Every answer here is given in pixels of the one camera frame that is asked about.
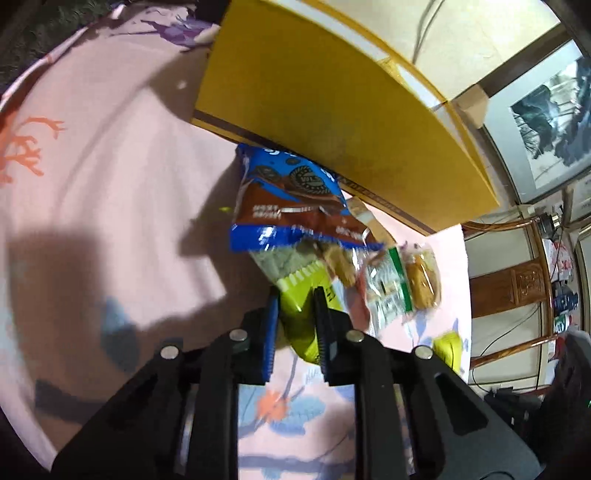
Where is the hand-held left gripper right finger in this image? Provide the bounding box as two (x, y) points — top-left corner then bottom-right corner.
(313, 285), (543, 480)

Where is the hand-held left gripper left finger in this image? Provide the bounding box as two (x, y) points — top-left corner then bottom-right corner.
(51, 286), (282, 480)

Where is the lime green snack packet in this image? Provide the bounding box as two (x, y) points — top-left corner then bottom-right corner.
(249, 242), (356, 365)

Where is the yellow cardboard box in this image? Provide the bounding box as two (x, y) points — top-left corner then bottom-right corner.
(190, 0), (502, 236)

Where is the clear biscuit packet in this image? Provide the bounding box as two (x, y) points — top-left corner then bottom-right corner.
(318, 240), (375, 333)

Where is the green and white snack packet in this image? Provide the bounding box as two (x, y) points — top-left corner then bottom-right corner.
(365, 247), (414, 335)

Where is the clear bun packet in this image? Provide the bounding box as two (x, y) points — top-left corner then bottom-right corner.
(402, 242), (441, 312)

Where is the wooden chair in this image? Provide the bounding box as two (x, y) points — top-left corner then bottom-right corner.
(462, 217), (591, 393)

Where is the yellow snack packet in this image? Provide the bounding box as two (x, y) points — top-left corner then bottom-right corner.
(431, 332), (465, 370)

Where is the blue cookie packet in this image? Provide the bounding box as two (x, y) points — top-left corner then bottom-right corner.
(229, 143), (386, 254)

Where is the pink floral tablecloth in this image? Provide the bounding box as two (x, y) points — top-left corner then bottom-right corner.
(0, 0), (472, 480)

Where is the framed ink painting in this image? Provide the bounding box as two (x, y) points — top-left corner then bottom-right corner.
(480, 39), (591, 204)

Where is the black cable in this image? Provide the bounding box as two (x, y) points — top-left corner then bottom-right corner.
(471, 305), (541, 365)

